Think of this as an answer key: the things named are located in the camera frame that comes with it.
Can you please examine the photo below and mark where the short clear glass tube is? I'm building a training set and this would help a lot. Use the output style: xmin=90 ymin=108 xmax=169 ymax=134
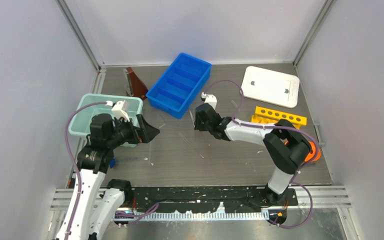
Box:
xmin=231 ymin=100 xmax=242 ymax=113

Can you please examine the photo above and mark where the blue divided plastic bin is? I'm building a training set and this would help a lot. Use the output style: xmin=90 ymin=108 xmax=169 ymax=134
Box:
xmin=146 ymin=53 xmax=212 ymax=119

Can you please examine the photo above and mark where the brown triangular stand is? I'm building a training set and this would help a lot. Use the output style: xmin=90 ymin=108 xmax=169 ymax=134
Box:
xmin=123 ymin=67 xmax=148 ymax=100

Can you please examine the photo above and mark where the vertical glass pipette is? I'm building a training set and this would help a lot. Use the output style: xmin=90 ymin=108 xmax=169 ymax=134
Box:
xmin=148 ymin=142 xmax=154 ymax=166

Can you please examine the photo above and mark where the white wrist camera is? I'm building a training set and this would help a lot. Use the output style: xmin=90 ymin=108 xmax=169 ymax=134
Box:
xmin=200 ymin=92 xmax=218 ymax=110
xmin=111 ymin=100 xmax=130 ymax=122

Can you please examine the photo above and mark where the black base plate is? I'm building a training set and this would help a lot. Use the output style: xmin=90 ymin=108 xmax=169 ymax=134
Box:
xmin=121 ymin=186 xmax=299 ymax=214

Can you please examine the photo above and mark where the yellow test tube rack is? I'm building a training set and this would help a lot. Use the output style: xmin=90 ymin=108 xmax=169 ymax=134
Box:
xmin=251 ymin=106 xmax=307 ymax=129

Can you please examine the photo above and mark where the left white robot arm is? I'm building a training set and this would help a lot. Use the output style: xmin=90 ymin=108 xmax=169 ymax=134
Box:
xmin=55 ymin=113 xmax=160 ymax=240

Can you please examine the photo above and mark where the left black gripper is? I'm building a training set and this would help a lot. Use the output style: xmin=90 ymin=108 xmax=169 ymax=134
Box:
xmin=107 ymin=113 xmax=159 ymax=149

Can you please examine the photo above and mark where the white plastic tray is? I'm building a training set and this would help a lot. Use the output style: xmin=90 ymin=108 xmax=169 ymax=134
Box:
xmin=241 ymin=66 xmax=300 ymax=109

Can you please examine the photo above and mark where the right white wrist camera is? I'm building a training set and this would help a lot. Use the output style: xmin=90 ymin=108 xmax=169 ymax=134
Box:
xmin=200 ymin=92 xmax=218 ymax=110

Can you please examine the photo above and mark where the light green plastic tub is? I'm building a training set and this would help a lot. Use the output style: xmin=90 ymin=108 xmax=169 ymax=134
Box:
xmin=64 ymin=93 xmax=143 ymax=139

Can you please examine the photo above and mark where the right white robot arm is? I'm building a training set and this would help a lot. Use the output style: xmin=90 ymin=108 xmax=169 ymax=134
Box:
xmin=194 ymin=103 xmax=313 ymax=205

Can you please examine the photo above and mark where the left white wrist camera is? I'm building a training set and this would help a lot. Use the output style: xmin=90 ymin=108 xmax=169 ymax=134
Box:
xmin=111 ymin=100 xmax=130 ymax=122

